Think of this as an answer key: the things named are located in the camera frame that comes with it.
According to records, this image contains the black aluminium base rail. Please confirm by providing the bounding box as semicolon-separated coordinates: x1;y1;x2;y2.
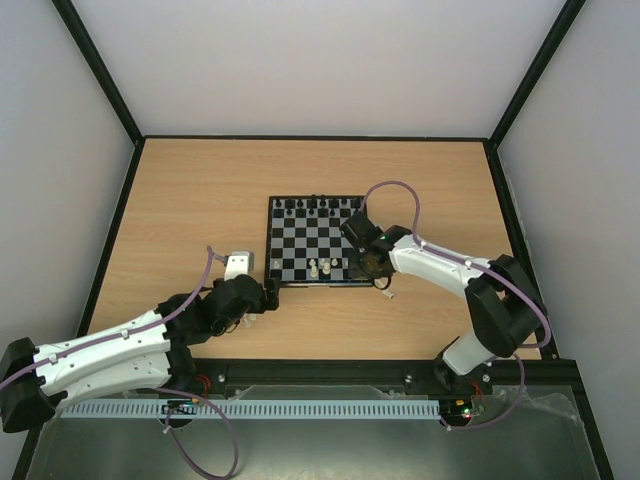
189;359;585;399

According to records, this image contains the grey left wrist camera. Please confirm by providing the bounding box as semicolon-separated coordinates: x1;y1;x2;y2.
224;251;254;281

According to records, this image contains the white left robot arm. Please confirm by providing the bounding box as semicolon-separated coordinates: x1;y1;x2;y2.
1;274;280;433

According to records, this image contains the black chess pieces row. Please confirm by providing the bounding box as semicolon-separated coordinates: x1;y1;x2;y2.
268;194;364;219

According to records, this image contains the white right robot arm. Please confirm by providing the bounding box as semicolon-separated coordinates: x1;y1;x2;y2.
340;211;550;392

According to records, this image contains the black and silver chessboard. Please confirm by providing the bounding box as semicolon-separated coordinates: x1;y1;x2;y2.
265;206;373;287

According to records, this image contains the light blue slotted cable duct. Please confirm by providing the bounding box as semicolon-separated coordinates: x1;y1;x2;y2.
61;398;441;421

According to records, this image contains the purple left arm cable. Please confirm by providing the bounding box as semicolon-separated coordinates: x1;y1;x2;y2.
0;244;241;476

